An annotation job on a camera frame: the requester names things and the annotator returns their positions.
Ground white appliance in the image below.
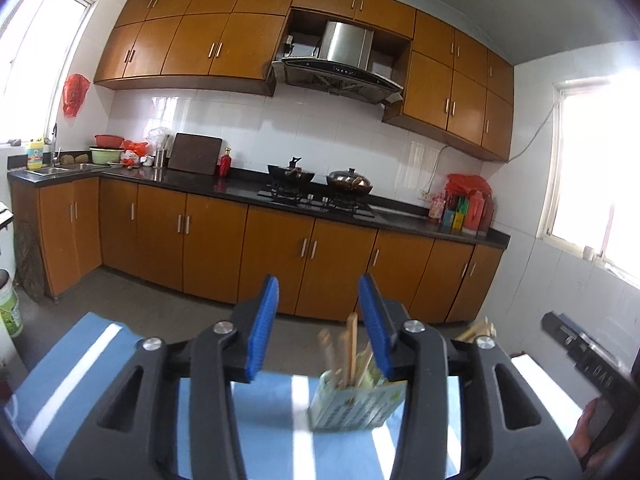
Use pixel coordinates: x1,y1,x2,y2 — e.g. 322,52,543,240
0,201,18,271

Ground wok with shiny lid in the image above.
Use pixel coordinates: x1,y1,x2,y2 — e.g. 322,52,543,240
326,168,374,196

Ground dark wooden cutting board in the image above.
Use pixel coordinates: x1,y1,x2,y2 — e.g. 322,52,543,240
167,132,224,176

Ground steel range hood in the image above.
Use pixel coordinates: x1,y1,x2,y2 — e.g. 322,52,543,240
271,20,405,107

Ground black gas stove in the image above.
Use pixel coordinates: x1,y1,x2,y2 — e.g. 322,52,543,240
257,185,376,218

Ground green yellow seasoning boxes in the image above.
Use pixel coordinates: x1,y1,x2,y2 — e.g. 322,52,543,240
442,197,469,228

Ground white wall cable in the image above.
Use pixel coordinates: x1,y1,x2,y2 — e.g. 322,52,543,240
505,101,561,162

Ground black kitchen countertop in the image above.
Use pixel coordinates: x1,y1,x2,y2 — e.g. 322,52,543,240
7,162,511,248

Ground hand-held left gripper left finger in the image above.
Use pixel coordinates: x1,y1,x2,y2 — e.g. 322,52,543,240
54,274,281,480

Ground red oil bottle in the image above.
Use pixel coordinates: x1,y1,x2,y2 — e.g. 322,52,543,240
467,191,486,233

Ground window beside sink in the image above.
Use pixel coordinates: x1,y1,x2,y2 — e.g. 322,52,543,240
0,0,101,148

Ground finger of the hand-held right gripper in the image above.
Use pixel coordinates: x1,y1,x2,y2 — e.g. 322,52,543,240
541,311,622,392

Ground person's right hand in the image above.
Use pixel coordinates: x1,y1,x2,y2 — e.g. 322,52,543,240
569,396,609,462

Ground white green plastic bucket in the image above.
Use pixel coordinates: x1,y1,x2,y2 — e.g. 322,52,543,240
0,269,24,338

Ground dark mesh sack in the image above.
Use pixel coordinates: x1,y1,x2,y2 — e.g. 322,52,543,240
14,217,47,303

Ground green plastic basin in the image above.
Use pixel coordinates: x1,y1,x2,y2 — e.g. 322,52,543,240
89,146,125,165

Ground steel kitchen sink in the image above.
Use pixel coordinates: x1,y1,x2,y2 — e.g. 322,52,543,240
25,162,101,177

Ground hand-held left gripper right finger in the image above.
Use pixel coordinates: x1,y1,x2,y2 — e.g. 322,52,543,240
357,272,585,480

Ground red white plastic bag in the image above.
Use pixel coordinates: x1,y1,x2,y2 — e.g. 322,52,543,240
122,140,148,166

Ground wooden base cabinets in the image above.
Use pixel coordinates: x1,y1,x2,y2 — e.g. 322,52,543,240
10,176,506,325

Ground green perforated utensil holder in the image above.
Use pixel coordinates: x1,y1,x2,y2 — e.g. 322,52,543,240
306,367,408,433

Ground black wok with handle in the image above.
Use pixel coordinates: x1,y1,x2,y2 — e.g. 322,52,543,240
267,156,317,186

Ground wooden chopstick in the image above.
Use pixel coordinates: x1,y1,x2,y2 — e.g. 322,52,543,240
346,312,359,388
457,324,497,347
317,330,335,377
452,317,492,345
337,332,351,388

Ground wooden wall cabinets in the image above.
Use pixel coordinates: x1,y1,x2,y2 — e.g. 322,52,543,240
93,0,516,163

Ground window with white cup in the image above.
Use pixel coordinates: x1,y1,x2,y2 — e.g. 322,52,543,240
545,77,640,281

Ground blue white striped tablecloth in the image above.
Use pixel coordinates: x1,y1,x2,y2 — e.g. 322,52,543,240
7,310,591,480

